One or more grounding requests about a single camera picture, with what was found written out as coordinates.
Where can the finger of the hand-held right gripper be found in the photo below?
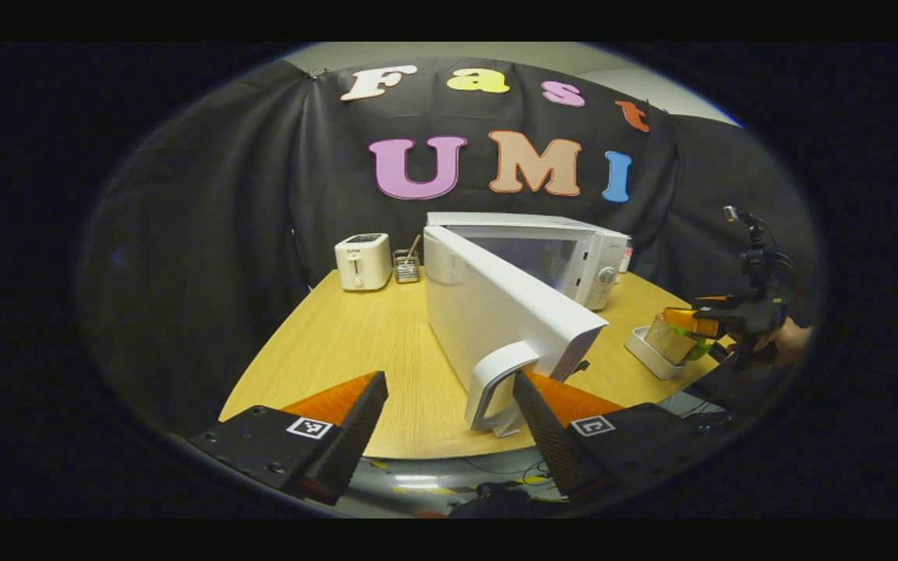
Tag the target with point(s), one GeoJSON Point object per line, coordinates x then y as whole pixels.
{"type": "Point", "coordinates": [691, 319]}
{"type": "Point", "coordinates": [714, 299]}

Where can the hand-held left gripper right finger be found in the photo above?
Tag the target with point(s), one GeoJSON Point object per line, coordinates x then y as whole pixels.
{"type": "Point", "coordinates": [550, 440]}

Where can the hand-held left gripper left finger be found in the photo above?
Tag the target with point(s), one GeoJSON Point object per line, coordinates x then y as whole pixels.
{"type": "Point", "coordinates": [348, 440]}

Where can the white microwave oven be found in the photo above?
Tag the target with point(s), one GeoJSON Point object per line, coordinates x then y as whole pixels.
{"type": "Point", "coordinates": [496, 312]}

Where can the white rectangular tray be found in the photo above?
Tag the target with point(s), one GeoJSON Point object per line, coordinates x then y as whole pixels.
{"type": "Point", "coordinates": [644, 352]}

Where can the small pink white bottle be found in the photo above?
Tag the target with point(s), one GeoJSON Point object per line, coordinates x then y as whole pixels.
{"type": "Point", "coordinates": [626, 257]}

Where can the white toaster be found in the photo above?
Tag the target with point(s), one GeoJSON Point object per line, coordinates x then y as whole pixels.
{"type": "Point", "coordinates": [363, 263]}

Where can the wooden stick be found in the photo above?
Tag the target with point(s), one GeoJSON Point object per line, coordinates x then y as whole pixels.
{"type": "Point", "coordinates": [415, 245]}

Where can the black backdrop cloth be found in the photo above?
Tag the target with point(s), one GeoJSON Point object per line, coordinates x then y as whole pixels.
{"type": "Point", "coordinates": [207, 234]}

